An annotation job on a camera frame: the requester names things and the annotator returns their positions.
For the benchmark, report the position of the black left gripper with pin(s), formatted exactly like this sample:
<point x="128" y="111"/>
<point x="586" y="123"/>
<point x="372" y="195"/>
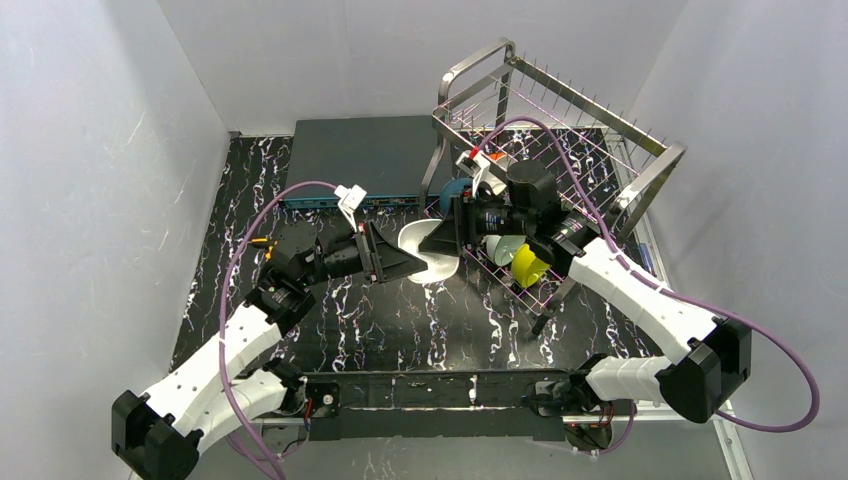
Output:
<point x="369" y="251"/>

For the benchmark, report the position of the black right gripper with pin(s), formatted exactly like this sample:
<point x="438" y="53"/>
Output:
<point x="466" y="224"/>

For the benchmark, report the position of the white square bowl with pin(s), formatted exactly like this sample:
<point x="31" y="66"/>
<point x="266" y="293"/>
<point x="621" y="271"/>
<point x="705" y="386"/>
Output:
<point x="440" y="267"/>

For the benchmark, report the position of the pale green celadon bowl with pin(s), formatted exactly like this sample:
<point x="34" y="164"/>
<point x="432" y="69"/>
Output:
<point x="501" y="249"/>

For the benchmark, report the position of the yellow bowl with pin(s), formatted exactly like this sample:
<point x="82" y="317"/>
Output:
<point x="526" y="268"/>

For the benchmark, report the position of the orange white bowl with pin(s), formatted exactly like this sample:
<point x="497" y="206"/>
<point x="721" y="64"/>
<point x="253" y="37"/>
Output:
<point x="497" y="157"/>

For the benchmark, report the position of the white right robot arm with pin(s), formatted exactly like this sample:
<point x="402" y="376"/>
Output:
<point x="704" y="356"/>

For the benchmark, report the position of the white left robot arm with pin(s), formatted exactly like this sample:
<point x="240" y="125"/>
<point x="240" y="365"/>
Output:
<point x="161" y="433"/>

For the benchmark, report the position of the stainless steel dish rack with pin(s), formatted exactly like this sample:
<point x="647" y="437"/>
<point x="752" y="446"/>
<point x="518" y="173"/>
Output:
<point x="472" y="110"/>

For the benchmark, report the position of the orange black small tool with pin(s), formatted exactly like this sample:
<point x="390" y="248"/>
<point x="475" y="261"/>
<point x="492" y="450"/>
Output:
<point x="266" y="244"/>

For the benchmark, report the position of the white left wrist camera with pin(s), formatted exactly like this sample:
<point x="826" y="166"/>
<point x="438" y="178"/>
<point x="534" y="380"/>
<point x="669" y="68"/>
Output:
<point x="349" y="199"/>

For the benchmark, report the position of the dark teal network switch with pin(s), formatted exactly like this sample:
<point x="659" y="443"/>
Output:
<point x="386" y="156"/>

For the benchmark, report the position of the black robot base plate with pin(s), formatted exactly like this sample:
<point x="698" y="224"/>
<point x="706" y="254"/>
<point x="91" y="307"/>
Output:
<point x="541" y="404"/>

